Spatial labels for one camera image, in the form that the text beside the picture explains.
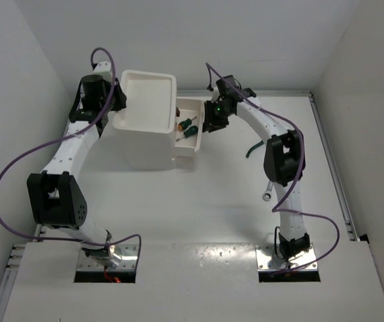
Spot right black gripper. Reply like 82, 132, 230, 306
203, 100, 233, 132

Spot green handled screwdriver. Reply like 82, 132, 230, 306
176, 125, 198, 142

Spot green orange stubby screwdriver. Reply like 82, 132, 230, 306
178, 116, 197, 131

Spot white drawer cabinet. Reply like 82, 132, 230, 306
96, 70, 177, 170

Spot green handled pliers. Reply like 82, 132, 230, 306
245, 141, 265, 158

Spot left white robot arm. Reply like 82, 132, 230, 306
27, 61, 126, 268

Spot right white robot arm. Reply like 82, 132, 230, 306
203, 75, 310, 260

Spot long silver ratchet wrench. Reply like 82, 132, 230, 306
262, 181, 273, 201

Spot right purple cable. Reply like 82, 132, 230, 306
205, 62, 340, 276

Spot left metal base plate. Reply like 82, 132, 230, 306
76, 244, 139, 272

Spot metal base plate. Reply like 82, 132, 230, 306
255, 245, 318, 272
76, 244, 139, 272

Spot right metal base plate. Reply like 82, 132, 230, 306
255, 245, 318, 272

